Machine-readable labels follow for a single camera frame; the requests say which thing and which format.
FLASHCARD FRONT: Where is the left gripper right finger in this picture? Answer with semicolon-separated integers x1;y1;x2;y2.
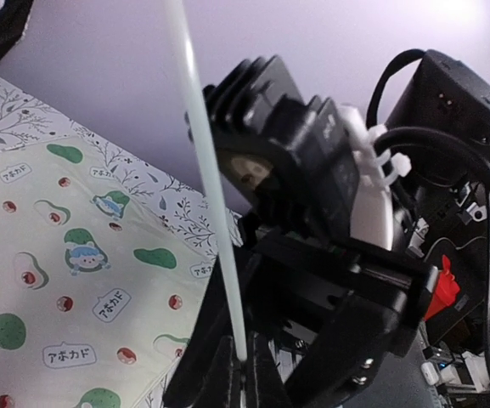
245;331;291;408

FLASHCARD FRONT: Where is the floral table cloth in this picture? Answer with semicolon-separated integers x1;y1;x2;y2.
0;70;245;408

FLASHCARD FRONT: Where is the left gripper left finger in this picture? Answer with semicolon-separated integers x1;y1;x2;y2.
193;336;242;408

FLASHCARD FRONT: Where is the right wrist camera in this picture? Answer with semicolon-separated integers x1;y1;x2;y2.
201;54;411;252

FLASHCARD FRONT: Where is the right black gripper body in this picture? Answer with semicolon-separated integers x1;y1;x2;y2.
193;48;490;408

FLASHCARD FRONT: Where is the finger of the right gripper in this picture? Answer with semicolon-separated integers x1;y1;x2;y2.
162;260;234;407
285;265;439;407

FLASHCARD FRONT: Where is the avocado print cushion mat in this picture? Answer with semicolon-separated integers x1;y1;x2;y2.
0;134;224;408

